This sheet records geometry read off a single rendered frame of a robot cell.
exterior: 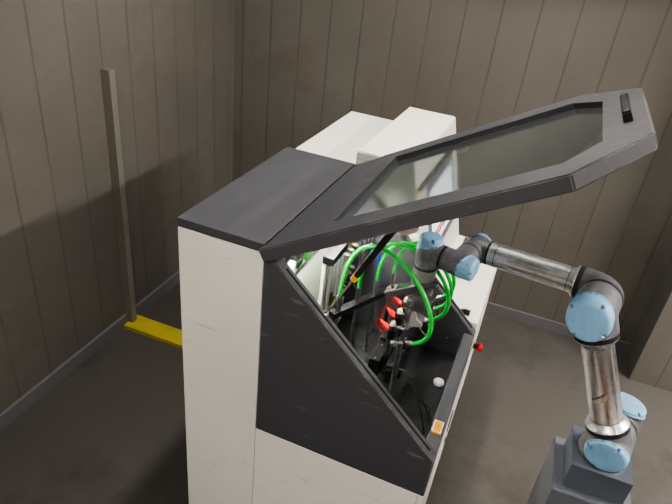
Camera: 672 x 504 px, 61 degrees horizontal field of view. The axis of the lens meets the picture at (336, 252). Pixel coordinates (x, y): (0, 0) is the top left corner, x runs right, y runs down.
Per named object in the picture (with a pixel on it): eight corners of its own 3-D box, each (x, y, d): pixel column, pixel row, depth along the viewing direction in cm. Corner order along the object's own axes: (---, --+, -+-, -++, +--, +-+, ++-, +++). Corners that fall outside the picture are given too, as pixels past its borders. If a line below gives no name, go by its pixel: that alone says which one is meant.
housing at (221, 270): (248, 566, 230) (264, 243, 154) (189, 536, 238) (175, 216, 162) (365, 360, 345) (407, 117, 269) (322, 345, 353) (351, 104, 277)
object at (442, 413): (426, 487, 178) (436, 452, 169) (413, 481, 179) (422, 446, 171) (465, 367, 228) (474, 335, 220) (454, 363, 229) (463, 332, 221)
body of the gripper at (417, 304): (428, 319, 183) (435, 288, 177) (402, 311, 185) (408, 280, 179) (433, 307, 189) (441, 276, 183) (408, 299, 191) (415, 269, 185)
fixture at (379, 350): (389, 400, 203) (396, 367, 195) (363, 390, 205) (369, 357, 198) (415, 345, 230) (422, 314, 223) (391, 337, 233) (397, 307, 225)
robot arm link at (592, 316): (639, 449, 168) (621, 278, 153) (629, 483, 157) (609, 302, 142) (596, 441, 175) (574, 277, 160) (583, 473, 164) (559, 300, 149)
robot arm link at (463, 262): (487, 250, 173) (454, 237, 178) (473, 264, 164) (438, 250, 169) (481, 272, 177) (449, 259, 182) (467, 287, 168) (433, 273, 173)
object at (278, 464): (384, 633, 214) (423, 498, 174) (248, 566, 230) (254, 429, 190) (430, 488, 271) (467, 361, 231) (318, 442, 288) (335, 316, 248)
